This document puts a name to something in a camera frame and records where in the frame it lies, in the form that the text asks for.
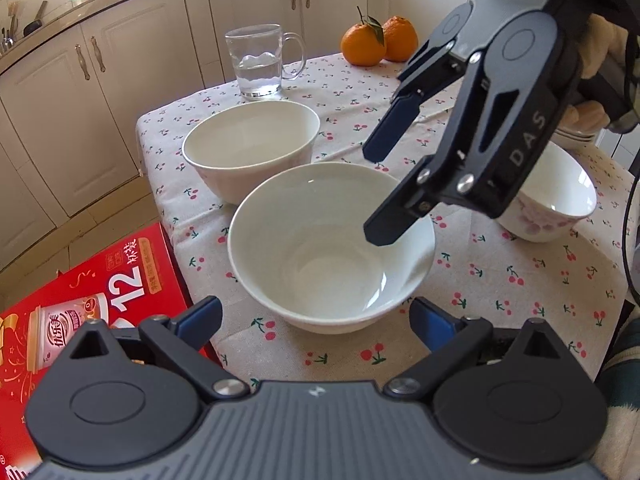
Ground clear glass mug with water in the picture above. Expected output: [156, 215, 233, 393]
[224, 24, 306, 101]

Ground white kitchen cabinets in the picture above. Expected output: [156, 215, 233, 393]
[1, 0, 464, 264]

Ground orange with leaf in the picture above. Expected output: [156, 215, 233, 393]
[340, 8, 386, 67]

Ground red cardboard drink box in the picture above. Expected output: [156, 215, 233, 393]
[1, 222, 192, 479]

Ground orange fruit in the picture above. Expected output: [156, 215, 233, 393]
[383, 15, 419, 63]

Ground white bowl pink flowers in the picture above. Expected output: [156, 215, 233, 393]
[497, 143, 597, 243]
[228, 162, 436, 335]
[181, 101, 320, 205]

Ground hand holding right gripper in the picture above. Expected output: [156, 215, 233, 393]
[559, 14, 628, 133]

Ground cherry print tablecloth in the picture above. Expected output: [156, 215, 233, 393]
[137, 54, 638, 385]

